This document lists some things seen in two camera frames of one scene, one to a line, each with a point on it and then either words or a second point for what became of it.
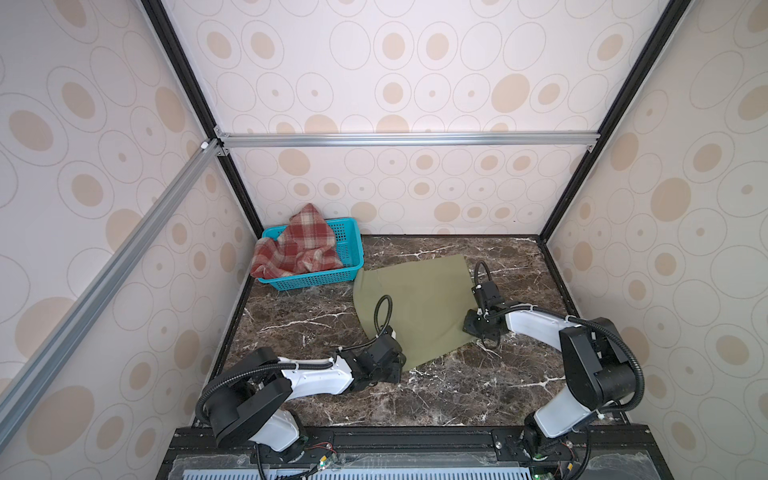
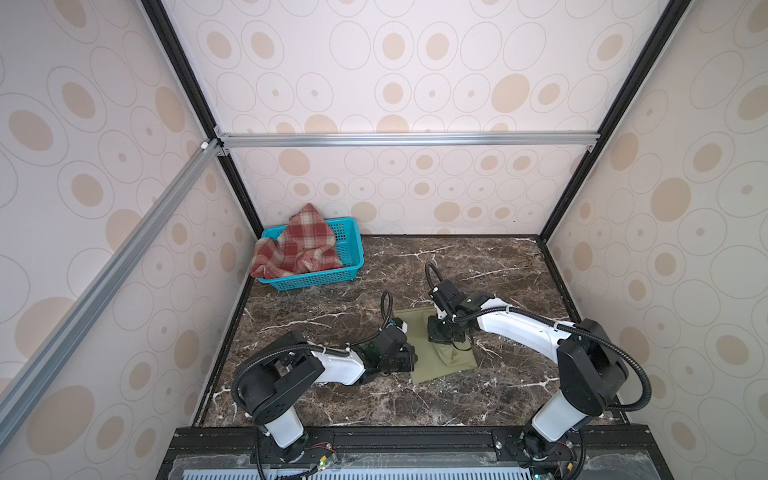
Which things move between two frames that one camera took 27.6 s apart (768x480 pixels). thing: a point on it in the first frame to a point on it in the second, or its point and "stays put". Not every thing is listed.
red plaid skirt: x=306 y=242 stays put
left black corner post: x=185 y=73 stays put
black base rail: x=426 y=453 stays put
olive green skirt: x=423 y=301 to x=434 y=361
